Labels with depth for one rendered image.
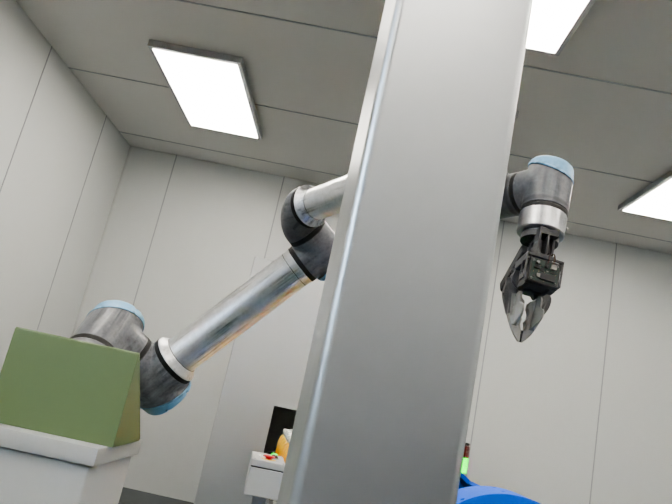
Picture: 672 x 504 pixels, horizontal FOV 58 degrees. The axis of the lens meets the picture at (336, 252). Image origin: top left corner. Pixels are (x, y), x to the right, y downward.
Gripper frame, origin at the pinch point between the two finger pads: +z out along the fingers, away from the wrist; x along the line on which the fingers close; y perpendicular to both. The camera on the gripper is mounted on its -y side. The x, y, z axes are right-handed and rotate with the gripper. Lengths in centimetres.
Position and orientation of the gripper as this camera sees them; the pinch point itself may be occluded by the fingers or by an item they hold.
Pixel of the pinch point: (519, 336)
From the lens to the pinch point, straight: 119.3
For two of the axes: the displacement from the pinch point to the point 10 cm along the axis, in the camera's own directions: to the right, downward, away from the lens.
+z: -2.7, 8.9, -3.7
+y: 0.9, -3.6, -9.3
